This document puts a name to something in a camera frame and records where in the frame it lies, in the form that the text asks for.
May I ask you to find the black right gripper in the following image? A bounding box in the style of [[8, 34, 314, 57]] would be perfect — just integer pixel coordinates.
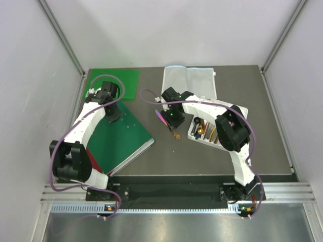
[[160, 106, 185, 132]]

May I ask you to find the teal handled gold spoon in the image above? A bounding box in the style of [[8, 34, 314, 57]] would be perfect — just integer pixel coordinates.
[[195, 125, 205, 140]]

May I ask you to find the white cutlery tray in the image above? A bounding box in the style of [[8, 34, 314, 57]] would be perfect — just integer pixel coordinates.
[[187, 103, 249, 149]]

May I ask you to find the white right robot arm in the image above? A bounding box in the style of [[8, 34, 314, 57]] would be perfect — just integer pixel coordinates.
[[155, 87, 256, 200]]

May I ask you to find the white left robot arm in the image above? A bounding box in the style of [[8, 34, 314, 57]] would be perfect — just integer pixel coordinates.
[[49, 81, 121, 200]]

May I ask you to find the light green plastic folder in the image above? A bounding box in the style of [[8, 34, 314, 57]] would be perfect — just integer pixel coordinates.
[[83, 68, 141, 101]]

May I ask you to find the black measuring spoon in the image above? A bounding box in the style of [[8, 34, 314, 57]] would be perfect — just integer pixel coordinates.
[[190, 117, 201, 136]]

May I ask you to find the clear mesh zip pouch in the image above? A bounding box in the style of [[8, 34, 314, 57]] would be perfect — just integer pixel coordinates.
[[161, 65, 217, 99]]

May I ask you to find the magenta folder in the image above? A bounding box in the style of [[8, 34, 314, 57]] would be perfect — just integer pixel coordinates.
[[86, 149, 103, 173]]

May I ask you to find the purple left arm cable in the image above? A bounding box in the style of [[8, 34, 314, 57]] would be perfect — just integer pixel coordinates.
[[48, 74, 126, 219]]

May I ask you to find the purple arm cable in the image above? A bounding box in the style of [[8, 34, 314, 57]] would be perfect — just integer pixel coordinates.
[[139, 88, 264, 219], [48, 74, 126, 219]]

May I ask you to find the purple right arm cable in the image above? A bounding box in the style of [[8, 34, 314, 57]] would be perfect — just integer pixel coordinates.
[[139, 88, 264, 219]]

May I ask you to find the dark green ring binder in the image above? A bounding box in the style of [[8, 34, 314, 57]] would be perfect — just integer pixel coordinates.
[[87, 102, 154, 176]]

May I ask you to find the aluminium frame rail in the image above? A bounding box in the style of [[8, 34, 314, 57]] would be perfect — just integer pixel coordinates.
[[36, 0, 85, 76]]

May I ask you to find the black mounting base plate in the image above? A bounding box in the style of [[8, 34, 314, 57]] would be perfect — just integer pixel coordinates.
[[85, 183, 267, 202]]

